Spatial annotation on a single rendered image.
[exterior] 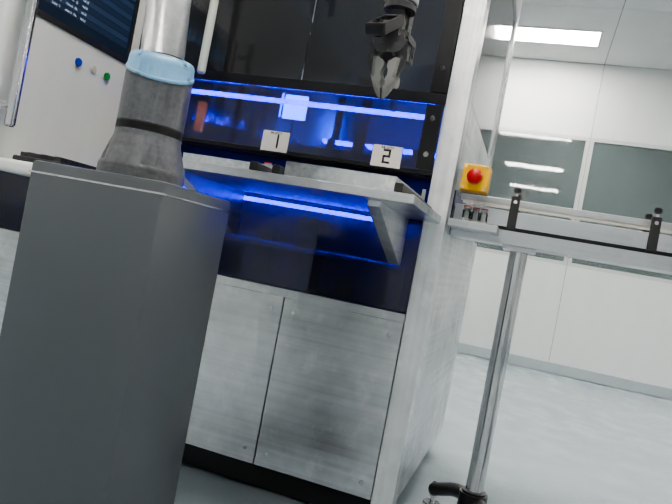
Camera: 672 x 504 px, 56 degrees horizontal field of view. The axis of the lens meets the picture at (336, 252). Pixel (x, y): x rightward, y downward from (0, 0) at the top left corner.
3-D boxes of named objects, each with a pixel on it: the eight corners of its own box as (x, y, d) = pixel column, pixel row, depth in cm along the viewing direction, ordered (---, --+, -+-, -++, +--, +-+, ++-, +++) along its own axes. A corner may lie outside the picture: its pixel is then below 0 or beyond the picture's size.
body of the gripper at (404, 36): (412, 68, 141) (422, 16, 141) (402, 54, 133) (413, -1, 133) (381, 66, 144) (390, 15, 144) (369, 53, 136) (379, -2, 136)
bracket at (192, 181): (228, 232, 187) (236, 190, 187) (237, 234, 186) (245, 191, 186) (164, 220, 155) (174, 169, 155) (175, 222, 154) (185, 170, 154)
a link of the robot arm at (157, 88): (113, 114, 105) (128, 34, 105) (117, 125, 118) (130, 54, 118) (185, 130, 108) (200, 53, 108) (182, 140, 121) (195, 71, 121)
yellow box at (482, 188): (461, 192, 174) (466, 167, 174) (488, 196, 172) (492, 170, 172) (458, 188, 167) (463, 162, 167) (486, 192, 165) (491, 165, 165)
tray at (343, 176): (330, 197, 175) (332, 185, 175) (421, 211, 167) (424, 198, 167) (283, 176, 142) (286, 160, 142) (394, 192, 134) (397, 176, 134)
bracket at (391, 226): (389, 263, 172) (398, 216, 172) (400, 265, 171) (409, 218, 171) (357, 257, 140) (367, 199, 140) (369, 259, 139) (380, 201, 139)
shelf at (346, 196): (223, 190, 197) (224, 183, 197) (443, 226, 176) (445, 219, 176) (130, 159, 152) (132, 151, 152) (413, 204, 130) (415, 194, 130)
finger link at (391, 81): (400, 106, 140) (407, 65, 140) (392, 98, 135) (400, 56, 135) (387, 105, 141) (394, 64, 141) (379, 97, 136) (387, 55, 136)
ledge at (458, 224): (453, 229, 181) (454, 222, 181) (499, 237, 177) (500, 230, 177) (447, 224, 168) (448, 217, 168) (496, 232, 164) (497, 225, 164)
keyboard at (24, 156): (118, 186, 185) (119, 178, 185) (158, 193, 180) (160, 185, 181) (11, 159, 147) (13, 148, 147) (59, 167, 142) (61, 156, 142)
